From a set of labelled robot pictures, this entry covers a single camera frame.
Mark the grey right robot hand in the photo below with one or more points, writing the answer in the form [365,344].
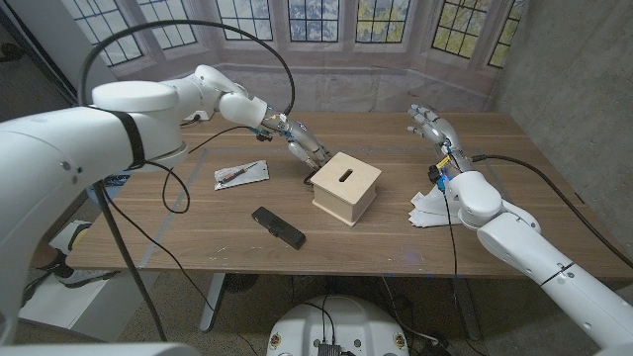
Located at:
[440,131]

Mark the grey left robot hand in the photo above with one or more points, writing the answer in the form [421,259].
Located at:
[304,138]

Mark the light wooden box with slot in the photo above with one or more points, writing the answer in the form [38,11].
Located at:
[346,195]

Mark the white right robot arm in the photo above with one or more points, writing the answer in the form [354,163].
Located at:
[539,262]

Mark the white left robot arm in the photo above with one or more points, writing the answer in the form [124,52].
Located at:
[74,158]

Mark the black TV remote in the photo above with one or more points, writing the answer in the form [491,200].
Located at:
[278,227]

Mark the pen in clear packet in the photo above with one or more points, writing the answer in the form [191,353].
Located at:
[242,174]

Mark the printed window backdrop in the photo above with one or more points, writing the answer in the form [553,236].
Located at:
[346,74]

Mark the white paper napkin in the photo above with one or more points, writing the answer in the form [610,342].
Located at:
[425,212]

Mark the white power strip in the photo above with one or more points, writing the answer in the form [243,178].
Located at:
[202,115]

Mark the black floor fan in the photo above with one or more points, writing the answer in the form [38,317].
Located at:
[241,283]

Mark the grey table leg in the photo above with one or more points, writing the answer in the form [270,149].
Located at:
[465,306]
[212,301]

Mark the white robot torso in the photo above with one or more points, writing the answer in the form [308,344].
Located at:
[338,324]

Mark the person's leg with sneaker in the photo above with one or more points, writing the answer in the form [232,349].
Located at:
[64,277]

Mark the white floor mat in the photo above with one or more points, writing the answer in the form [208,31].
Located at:
[54,306]

